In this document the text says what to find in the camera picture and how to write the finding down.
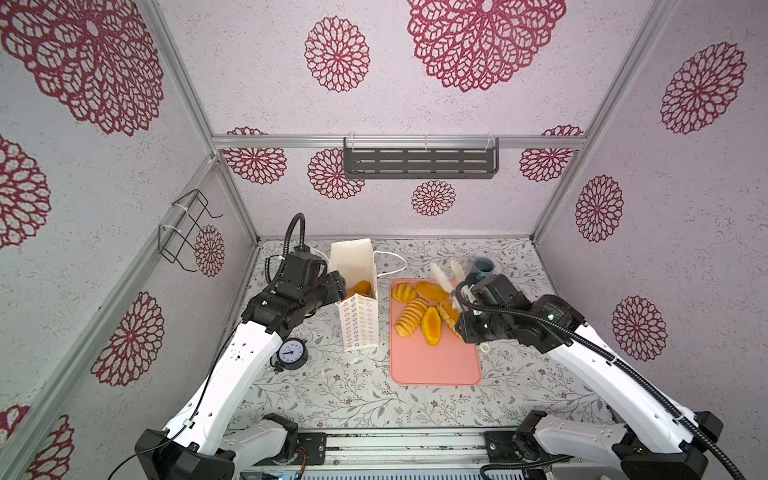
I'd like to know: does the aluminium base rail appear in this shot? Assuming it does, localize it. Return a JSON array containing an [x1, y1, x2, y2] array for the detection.
[[239, 425, 601, 475]]

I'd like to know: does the black wire wall rack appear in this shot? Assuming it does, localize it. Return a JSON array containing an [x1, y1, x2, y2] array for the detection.
[[156, 188, 222, 273]]

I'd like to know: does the grey-blue cup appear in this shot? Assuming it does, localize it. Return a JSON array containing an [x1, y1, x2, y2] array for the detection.
[[473, 257, 495, 280]]

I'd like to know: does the oval golden fake bread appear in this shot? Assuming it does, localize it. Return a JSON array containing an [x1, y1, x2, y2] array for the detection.
[[415, 281, 451, 303]]

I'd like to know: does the round scored fake bun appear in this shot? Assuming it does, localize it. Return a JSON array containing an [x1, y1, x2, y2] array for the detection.
[[391, 282, 418, 304]]

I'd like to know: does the dark grey wall shelf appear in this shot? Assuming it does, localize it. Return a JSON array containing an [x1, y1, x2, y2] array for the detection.
[[342, 138, 499, 180]]

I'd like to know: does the small black alarm clock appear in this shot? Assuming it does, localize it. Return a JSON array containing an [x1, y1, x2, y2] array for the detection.
[[270, 338, 309, 372]]

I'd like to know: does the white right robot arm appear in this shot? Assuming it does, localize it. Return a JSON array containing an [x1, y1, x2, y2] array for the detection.
[[430, 264, 742, 479]]

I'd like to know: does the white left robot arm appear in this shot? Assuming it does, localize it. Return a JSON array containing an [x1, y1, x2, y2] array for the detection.
[[135, 246, 346, 479]]

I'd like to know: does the yellow oval fake bread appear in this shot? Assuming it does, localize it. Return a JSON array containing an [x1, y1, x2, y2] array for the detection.
[[421, 307, 442, 346]]

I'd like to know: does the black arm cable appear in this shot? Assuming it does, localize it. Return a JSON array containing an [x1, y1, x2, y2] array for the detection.
[[453, 279, 748, 480], [263, 212, 307, 283]]

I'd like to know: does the pink rectangular tray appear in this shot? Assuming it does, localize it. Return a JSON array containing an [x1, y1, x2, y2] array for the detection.
[[390, 279, 482, 386]]

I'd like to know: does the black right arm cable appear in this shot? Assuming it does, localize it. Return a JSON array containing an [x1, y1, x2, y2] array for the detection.
[[453, 279, 748, 480]]

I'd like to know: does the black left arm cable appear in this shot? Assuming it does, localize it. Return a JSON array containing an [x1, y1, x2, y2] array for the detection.
[[263, 212, 307, 283]]

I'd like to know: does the white paper gift bag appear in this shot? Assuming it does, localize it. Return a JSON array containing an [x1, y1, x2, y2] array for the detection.
[[330, 238, 408, 352]]

